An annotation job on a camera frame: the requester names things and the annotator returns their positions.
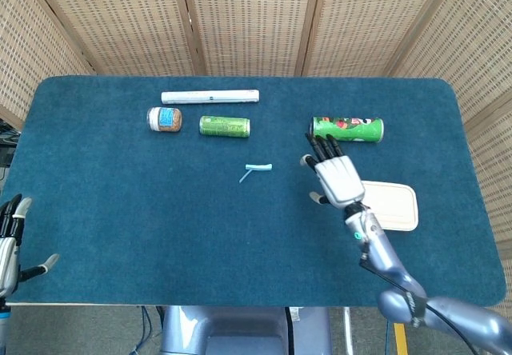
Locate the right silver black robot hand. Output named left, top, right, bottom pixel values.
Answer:
left=299, top=132, right=367, bottom=211

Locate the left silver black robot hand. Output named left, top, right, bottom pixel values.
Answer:
left=0, top=193, right=61, bottom=298

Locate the green chips tube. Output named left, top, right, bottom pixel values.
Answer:
left=311, top=115, right=386, bottom=145

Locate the green drink can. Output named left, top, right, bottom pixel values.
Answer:
left=198, top=115, right=252, bottom=138

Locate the white table leg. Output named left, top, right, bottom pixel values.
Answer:
left=342, top=306, right=355, bottom=355

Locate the white cylindrical tube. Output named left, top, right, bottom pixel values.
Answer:
left=161, top=89, right=261, bottom=106

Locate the teal table mat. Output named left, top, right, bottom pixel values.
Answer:
left=1, top=75, right=508, bottom=308

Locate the woven folding screen panel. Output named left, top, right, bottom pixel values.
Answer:
left=170, top=0, right=323, bottom=78
left=382, top=0, right=512, bottom=245
left=0, top=0, right=98, bottom=130
left=301, top=0, right=455, bottom=78
left=26, top=0, right=207, bottom=78

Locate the grey-blue robot torso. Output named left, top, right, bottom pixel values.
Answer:
left=157, top=305, right=334, bottom=355

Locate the clear jar with brown granules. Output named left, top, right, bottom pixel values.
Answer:
left=146, top=106, right=184, bottom=134

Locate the black equipment with cables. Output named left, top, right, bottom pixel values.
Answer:
left=0, top=119, right=20, bottom=181

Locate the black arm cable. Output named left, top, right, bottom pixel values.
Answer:
left=358, top=226, right=479, bottom=355

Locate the blue cable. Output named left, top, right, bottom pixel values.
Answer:
left=134, top=305, right=162, bottom=355

